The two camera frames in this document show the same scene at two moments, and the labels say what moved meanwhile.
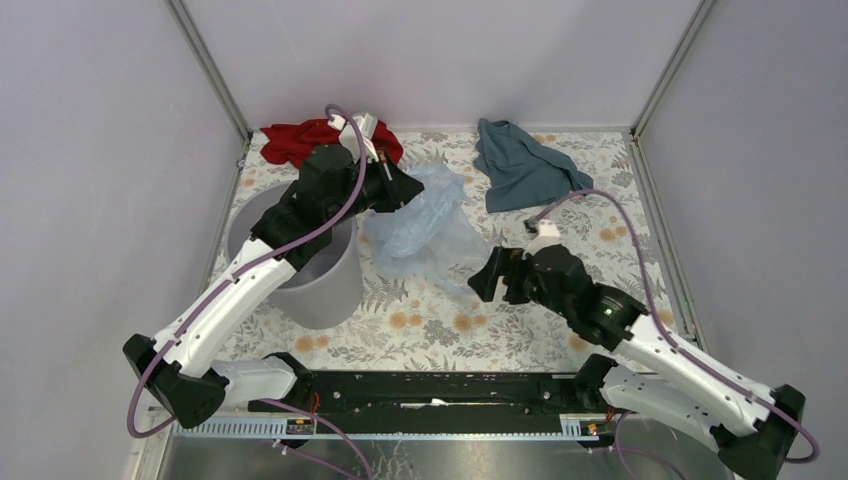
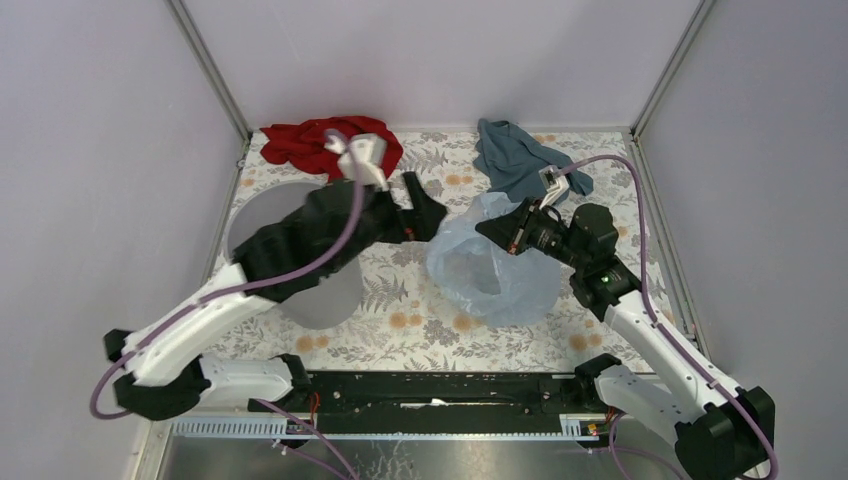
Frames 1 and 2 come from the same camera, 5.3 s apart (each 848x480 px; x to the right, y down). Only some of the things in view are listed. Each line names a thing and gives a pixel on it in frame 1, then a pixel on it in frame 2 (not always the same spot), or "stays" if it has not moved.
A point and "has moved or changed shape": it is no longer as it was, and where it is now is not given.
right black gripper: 502,261 → 513,231
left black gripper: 398,185 → 421,222
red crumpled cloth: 289,143 stays
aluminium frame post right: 686,39 stays
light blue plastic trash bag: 434,236 has moved or changed shape
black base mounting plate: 417,393 stays
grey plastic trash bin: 323,295 stays
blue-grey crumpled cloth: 520,173 stays
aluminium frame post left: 201,51 stays
